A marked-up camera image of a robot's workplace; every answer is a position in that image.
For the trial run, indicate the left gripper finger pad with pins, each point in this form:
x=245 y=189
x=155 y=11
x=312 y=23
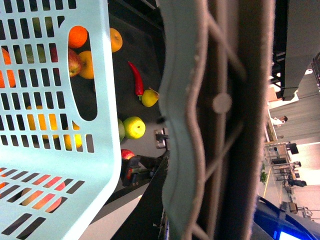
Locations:
x=212 y=96

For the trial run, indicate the yellow lemon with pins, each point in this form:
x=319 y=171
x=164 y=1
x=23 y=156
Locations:
x=43 y=123
x=72 y=142

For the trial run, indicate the light teal plastic basket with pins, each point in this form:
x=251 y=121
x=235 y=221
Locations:
x=35 y=33

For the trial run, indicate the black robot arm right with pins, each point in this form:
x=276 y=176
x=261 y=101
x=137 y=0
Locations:
x=137 y=168

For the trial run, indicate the yellow pear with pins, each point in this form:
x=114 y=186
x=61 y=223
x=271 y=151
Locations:
x=150 y=97

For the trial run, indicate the red chili pepper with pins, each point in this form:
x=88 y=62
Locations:
x=139 y=85

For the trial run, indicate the golden apple far right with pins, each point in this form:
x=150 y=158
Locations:
x=116 y=40

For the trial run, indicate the green apple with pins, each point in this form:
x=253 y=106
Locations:
x=134 y=127

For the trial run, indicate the green lime oval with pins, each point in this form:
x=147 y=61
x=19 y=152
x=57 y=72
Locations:
x=121 y=130

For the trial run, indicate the yellow orange apple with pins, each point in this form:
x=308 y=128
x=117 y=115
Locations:
x=87 y=70

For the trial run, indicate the red apple near front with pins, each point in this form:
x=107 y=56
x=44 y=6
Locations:
x=127 y=154

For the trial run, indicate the small orange mandarin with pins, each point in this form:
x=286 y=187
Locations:
x=77 y=37

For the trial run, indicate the red yellow apple centre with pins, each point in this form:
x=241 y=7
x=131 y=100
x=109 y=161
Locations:
x=74 y=63

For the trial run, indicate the large orange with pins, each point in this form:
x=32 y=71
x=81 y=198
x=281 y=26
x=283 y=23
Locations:
x=7 y=76

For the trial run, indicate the peach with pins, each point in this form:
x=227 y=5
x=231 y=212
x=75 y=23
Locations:
x=38 y=199

